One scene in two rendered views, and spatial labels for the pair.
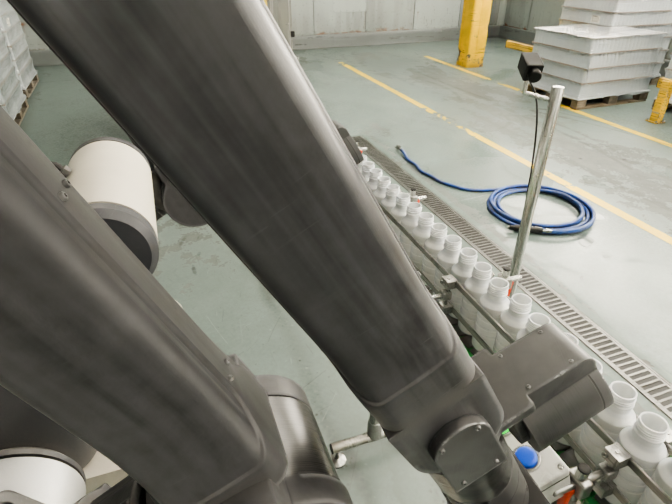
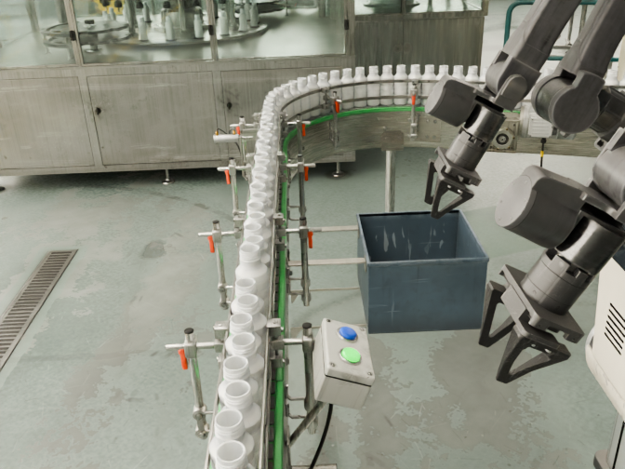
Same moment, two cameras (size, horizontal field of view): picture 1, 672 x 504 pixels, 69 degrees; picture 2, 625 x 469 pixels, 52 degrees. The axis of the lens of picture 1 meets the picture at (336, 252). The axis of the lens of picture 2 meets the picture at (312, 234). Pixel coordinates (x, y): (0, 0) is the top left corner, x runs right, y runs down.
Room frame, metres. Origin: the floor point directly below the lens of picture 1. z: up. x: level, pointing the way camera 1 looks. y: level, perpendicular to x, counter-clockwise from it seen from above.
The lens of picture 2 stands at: (1.30, -0.02, 1.75)
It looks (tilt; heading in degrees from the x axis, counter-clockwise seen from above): 26 degrees down; 199
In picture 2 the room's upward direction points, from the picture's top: 2 degrees counter-clockwise
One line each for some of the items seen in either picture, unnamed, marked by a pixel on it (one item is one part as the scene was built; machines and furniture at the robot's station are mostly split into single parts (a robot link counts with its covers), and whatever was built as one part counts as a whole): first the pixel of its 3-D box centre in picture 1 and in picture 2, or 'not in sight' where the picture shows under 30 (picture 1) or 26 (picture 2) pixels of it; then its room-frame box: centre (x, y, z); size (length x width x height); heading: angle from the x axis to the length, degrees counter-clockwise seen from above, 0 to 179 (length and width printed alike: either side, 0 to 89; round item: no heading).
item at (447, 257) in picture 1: (448, 269); not in sight; (0.94, -0.26, 1.08); 0.06 x 0.06 x 0.17
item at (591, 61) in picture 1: (590, 64); not in sight; (6.76, -3.36, 0.42); 1.23 x 1.04 x 0.83; 112
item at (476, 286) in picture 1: (476, 298); not in sight; (0.83, -0.30, 1.08); 0.06 x 0.06 x 0.17
